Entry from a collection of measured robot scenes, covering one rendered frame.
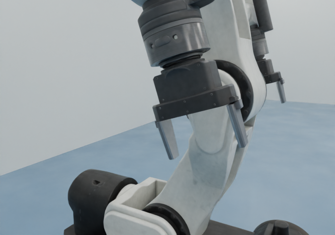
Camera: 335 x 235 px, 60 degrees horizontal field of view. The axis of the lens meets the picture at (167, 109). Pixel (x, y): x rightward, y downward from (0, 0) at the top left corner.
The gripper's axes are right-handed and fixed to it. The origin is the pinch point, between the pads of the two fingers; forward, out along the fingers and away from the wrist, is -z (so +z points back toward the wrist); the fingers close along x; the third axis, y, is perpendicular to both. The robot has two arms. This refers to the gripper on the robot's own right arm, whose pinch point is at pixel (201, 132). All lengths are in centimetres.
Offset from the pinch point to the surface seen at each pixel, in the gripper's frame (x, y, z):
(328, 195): 8, 118, -63
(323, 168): 7, 157, -63
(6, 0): -123, 77, 83
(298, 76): -5, 440, -18
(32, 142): -149, 85, 2
